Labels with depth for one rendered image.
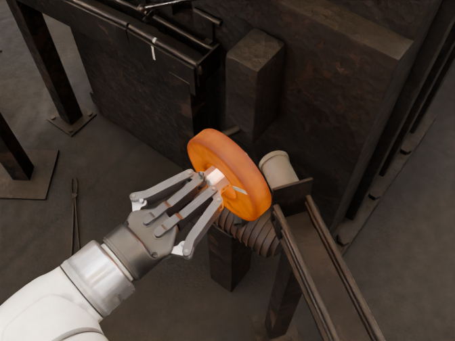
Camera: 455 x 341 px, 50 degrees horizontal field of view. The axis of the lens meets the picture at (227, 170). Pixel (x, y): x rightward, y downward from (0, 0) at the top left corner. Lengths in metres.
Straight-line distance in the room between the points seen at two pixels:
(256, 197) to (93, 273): 0.24
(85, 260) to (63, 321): 0.08
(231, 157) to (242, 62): 0.30
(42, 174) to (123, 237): 1.18
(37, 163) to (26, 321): 1.25
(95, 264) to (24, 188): 1.18
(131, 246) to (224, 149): 0.18
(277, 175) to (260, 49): 0.24
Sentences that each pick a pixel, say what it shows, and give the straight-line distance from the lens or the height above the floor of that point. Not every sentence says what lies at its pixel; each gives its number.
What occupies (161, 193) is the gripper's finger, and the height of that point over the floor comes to 0.84.
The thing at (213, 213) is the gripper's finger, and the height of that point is 0.85.
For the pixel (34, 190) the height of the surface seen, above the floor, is 0.01.
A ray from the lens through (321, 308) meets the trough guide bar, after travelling 0.81.
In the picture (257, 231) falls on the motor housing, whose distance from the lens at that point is 1.04.
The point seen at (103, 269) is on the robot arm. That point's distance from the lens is 0.64.
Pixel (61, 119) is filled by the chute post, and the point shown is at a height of 0.01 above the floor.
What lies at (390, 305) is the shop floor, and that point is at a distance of 1.60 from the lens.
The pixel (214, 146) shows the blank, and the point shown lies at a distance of 0.68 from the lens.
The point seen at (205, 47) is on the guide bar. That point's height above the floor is 0.70.
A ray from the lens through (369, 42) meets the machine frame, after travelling 0.89.
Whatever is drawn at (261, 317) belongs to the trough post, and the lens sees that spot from 1.51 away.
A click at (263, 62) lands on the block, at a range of 0.92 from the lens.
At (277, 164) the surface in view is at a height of 0.69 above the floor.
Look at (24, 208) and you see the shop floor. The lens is 1.78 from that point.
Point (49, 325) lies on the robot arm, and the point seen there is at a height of 0.89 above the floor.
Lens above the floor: 1.46
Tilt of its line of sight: 58 degrees down
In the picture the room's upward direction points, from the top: straight up
